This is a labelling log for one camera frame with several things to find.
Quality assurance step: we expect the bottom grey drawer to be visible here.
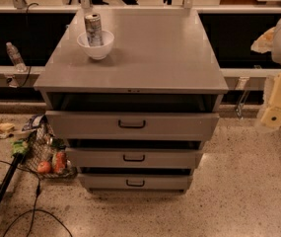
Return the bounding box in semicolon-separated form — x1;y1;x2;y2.
78;174;192;191

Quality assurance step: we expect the green snack packet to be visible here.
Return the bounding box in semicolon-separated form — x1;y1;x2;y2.
12;139;29;156

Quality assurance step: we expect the wire mesh basket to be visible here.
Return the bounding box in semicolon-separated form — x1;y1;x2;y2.
25;123;77;179

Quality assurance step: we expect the grey drawer cabinet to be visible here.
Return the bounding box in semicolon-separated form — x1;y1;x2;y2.
33;7;230;194

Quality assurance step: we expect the redbull can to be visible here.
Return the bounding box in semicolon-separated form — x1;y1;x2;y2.
84;13;104;46

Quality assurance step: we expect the clear plastic water bottle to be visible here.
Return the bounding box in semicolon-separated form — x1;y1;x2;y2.
6;42;28;73

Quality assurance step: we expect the blue white chip bag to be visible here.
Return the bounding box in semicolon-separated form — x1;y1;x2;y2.
22;115;45;131

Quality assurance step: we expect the top grey drawer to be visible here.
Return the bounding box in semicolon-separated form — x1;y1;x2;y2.
45;111;219;141

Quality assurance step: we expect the black metal stand leg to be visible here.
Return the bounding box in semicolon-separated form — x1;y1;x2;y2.
0;152;26;236

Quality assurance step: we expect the red orange snack bag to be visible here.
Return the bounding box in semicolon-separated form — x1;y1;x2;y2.
52;151;67;174

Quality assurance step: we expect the red apple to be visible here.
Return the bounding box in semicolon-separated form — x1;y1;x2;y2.
37;161;51;174

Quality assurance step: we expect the middle grey drawer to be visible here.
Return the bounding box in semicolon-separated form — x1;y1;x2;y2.
66;148;196;169

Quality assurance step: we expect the grey drawer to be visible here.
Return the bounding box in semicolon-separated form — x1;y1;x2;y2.
78;174;192;191
66;148;196;169
45;111;219;141

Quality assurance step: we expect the white bowl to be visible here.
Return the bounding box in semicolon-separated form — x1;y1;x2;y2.
77;30;114;60

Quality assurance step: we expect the black floor cable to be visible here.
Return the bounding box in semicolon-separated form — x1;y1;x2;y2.
0;142;74;237

